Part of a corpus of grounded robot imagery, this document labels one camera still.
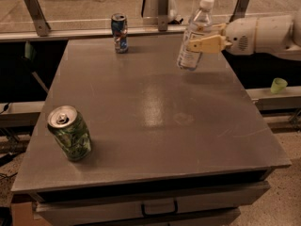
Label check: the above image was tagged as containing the metal bracket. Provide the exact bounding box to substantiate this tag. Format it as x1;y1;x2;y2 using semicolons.
24;0;51;37
158;0;168;31
230;0;250;22

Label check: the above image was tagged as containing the middle metal bracket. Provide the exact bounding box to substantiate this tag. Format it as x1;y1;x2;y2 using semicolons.
158;0;168;31

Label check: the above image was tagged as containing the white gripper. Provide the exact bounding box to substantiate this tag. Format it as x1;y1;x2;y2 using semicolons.
187;18;258;56

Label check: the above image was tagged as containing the metal rail behind table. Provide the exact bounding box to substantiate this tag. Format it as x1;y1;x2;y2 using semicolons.
0;25;185;42

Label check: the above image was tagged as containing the grey drawer with black handle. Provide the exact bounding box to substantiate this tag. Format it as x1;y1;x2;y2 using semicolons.
37;181;270;226

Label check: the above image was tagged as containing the small green cup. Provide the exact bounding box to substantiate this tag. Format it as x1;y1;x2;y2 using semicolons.
270;77;288;94

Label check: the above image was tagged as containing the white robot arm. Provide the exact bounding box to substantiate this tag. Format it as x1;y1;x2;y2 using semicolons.
188;11;301;61

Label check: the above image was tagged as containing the left metal bracket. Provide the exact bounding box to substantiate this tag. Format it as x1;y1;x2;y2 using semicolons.
24;0;51;37

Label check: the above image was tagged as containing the right metal bracket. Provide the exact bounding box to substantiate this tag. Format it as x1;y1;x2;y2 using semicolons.
230;0;250;22

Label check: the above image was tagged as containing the green soda can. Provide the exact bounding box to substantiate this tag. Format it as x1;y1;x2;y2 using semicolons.
47;105;91;161

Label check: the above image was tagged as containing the clear plastic water bottle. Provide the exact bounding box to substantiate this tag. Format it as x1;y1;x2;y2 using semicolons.
177;0;214;71

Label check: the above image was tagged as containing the blue redbull can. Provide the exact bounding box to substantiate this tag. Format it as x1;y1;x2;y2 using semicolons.
111;13;128;54

